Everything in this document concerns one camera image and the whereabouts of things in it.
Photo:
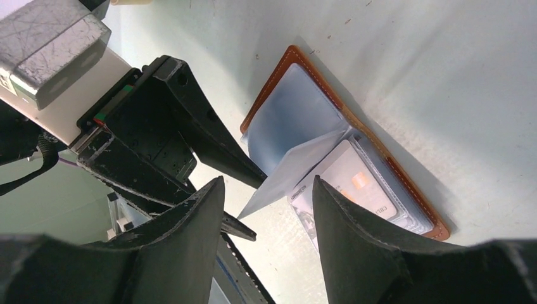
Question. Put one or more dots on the beige card tray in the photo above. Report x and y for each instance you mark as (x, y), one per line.
(130, 2)

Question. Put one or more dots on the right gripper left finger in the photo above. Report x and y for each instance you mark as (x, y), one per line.
(168, 259)

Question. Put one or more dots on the silver VIP card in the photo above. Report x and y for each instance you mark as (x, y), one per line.
(344, 170)

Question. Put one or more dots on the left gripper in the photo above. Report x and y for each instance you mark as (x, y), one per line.
(153, 162)

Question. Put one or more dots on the aluminium frame rail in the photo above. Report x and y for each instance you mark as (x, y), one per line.
(121, 220)

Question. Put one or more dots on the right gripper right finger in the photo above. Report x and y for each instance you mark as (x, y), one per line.
(366, 259)

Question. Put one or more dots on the brown leather card holder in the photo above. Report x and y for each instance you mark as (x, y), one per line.
(298, 119)

